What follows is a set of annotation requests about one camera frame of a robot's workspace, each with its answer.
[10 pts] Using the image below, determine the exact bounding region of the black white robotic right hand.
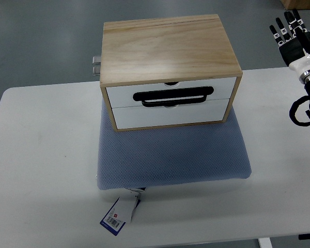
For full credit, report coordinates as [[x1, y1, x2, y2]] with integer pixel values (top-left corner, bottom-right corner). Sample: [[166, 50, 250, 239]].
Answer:
[[269, 9, 310, 76]]

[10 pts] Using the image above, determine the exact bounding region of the white drawer black handle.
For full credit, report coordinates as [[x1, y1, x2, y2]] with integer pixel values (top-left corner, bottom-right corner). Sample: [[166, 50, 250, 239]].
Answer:
[[106, 77, 236, 108]]

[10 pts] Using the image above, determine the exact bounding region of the light wood drawer cabinet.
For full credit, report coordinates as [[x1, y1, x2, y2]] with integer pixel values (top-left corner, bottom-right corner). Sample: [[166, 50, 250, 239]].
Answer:
[[100, 14, 242, 131]]

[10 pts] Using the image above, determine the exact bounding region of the wooden furniture corner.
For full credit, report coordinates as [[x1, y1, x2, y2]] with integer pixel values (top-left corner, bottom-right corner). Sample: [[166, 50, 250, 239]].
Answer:
[[280, 0, 310, 10]]

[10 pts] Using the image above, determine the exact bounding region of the blue grey mesh cushion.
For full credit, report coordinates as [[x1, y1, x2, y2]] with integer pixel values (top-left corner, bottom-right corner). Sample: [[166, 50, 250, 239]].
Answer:
[[97, 107, 252, 190]]

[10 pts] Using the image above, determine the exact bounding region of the white table leg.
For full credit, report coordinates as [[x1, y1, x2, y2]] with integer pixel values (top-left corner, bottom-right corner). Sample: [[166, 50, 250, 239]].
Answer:
[[258, 238, 273, 248]]

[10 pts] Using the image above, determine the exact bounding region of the grey metal table clamp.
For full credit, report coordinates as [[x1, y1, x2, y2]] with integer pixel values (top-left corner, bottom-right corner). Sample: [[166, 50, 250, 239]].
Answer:
[[92, 55, 101, 76]]

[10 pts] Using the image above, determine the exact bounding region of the white blue barcode tag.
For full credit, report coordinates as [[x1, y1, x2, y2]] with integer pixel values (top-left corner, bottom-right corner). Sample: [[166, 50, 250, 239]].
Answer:
[[100, 188, 146, 236]]

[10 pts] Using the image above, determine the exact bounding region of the black table bracket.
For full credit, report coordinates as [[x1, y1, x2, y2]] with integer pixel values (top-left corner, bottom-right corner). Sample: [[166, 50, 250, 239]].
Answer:
[[298, 234, 310, 240]]

